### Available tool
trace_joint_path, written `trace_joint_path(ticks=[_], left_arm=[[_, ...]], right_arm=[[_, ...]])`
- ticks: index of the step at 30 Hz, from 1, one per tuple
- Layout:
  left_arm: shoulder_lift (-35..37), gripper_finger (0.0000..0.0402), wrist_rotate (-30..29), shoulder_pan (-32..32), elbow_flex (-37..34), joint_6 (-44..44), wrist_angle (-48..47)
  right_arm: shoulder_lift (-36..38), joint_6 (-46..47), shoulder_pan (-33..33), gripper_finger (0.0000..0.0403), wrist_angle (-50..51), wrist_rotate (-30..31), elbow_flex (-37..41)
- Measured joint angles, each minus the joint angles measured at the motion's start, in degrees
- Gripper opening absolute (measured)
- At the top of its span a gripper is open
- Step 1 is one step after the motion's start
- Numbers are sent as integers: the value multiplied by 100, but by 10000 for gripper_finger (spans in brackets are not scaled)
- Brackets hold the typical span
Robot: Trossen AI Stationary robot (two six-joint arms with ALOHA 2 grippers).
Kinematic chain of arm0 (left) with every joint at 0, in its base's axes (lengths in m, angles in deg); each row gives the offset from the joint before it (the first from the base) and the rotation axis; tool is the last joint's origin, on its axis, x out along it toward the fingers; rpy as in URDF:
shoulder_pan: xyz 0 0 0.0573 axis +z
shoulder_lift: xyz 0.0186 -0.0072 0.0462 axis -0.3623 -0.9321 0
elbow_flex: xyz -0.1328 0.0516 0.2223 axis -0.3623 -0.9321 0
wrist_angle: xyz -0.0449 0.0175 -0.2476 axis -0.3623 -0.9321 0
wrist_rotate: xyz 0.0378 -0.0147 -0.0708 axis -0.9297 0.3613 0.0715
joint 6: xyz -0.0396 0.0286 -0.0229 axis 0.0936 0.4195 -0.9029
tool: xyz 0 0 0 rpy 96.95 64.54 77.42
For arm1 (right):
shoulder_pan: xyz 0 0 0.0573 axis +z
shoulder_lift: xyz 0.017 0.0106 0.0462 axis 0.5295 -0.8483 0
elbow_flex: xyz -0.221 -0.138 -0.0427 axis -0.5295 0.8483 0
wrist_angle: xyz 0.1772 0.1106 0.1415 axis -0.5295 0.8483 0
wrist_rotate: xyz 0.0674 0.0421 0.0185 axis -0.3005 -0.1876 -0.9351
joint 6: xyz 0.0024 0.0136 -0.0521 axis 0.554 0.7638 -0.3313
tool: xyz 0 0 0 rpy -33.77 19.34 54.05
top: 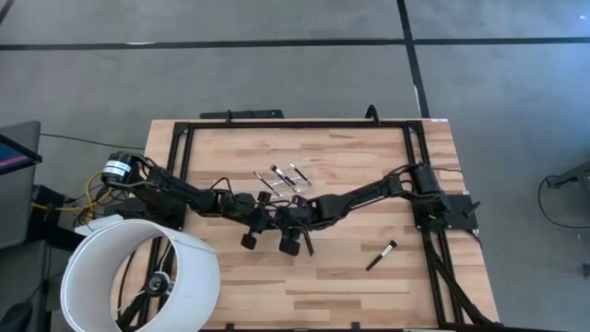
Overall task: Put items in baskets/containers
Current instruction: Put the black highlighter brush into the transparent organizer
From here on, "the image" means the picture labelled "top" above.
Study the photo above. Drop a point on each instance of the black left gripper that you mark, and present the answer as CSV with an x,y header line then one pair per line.
x,y
263,216

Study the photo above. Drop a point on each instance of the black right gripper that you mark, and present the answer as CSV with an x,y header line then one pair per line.
x,y
299,219

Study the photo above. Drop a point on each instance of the thin black makeup brush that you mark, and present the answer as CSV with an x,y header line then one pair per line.
x,y
299,174
267,184

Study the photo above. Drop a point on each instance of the black makeup brush dark bristles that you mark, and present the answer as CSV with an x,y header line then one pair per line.
x,y
309,243
283,176
378,260

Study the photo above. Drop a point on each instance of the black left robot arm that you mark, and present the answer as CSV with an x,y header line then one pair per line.
x,y
184,189

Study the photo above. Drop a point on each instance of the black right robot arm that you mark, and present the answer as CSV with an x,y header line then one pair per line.
x,y
369,191

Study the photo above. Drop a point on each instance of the clear acrylic brush organizer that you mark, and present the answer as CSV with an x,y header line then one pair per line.
x,y
286,190

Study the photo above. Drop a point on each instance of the black flat bar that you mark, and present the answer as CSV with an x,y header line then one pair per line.
x,y
253,114

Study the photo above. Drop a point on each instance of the white cylindrical lamp shade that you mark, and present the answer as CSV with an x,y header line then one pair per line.
x,y
203,276

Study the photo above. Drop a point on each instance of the black tripod stand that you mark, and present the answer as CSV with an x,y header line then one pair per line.
x,y
157,283

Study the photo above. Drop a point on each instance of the black equipment box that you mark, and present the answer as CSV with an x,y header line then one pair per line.
x,y
46,198

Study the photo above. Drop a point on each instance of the laptop screen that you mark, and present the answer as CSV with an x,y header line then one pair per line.
x,y
14,157

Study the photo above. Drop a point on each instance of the grey stand leg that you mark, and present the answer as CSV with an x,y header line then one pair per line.
x,y
576,175

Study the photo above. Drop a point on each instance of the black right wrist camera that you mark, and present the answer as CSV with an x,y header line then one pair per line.
x,y
289,245

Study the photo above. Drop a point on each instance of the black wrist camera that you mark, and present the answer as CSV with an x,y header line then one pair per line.
x,y
249,241
289,245

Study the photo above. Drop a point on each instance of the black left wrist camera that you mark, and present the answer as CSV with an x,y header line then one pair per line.
x,y
249,241

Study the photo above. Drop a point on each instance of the black aluminium table frame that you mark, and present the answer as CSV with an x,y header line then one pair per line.
x,y
299,124

